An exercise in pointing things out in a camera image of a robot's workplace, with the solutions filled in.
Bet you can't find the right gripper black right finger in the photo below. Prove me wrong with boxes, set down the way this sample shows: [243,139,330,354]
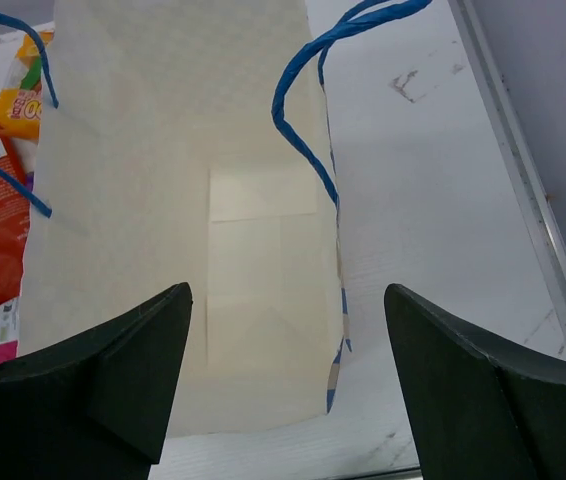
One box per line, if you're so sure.
[384,284,566,479]

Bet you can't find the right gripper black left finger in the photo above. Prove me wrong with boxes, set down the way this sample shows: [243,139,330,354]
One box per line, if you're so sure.
[0,283,193,479]

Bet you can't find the checkered paper bag blue handles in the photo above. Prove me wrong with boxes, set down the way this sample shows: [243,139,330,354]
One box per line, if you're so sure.
[0,1,425,437]

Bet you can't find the orange mango candy bag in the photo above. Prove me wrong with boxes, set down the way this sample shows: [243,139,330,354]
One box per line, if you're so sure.
[0,35,44,142]

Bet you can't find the aluminium table edge rail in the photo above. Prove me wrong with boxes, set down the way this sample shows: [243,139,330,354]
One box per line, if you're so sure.
[449,1,566,349]

